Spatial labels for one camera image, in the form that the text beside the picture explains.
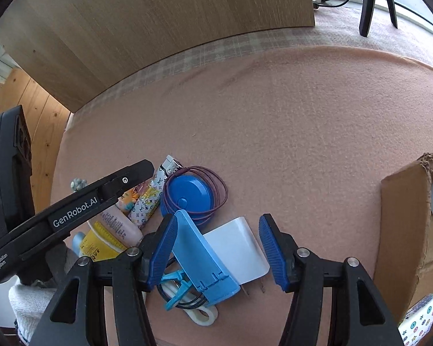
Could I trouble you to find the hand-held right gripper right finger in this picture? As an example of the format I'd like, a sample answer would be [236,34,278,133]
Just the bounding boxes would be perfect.
[258,213,405,346]

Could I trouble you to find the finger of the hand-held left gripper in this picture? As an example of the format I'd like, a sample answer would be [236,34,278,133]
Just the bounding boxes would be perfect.
[101,159,156,208]

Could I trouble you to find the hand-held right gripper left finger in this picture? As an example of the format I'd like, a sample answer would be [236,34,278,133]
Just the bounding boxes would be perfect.
[29,214,179,346]

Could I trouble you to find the monogram print tissue pack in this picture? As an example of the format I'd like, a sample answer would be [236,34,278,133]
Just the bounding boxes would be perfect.
[128,155,184,229]

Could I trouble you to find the light blue phone stand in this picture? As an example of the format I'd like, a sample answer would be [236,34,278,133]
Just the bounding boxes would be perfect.
[171,209,241,302]

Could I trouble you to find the white charger plug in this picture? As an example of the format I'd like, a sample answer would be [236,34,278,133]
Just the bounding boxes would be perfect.
[202,216,271,294]

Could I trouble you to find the turquoise hair clip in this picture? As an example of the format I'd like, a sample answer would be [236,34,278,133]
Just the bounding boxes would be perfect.
[160,270,193,311]

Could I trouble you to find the pink bottle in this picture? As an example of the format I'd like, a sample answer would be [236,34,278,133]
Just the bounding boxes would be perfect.
[88,205,144,249]

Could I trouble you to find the grey ball white handle massager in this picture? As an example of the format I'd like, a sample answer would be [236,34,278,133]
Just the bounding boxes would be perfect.
[70,178,219,327]

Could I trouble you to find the black cable loop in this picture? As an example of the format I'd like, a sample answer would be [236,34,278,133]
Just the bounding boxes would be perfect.
[157,277,206,311]

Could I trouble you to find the yellow and black card package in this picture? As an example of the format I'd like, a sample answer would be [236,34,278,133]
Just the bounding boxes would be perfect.
[79,220,128,262]

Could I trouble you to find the purple hair tie bundle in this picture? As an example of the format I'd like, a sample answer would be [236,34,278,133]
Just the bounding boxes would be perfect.
[164,166,228,226]

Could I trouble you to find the cardboard box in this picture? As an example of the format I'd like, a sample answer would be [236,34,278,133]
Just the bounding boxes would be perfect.
[380,150,433,328]

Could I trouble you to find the person's left hand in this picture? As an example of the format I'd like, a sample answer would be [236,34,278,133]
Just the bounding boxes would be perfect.
[9,241,78,345]

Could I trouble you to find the wooden board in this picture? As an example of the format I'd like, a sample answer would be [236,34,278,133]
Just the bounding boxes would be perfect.
[0,0,316,114]

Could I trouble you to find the dotted white tissue pack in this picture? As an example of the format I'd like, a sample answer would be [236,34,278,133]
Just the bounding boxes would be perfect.
[399,294,433,346]

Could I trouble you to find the plaid bed sheet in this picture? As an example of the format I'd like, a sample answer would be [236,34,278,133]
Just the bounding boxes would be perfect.
[68,9,433,123]

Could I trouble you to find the black tripod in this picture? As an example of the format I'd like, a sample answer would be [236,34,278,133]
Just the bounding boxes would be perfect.
[321,0,399,37]

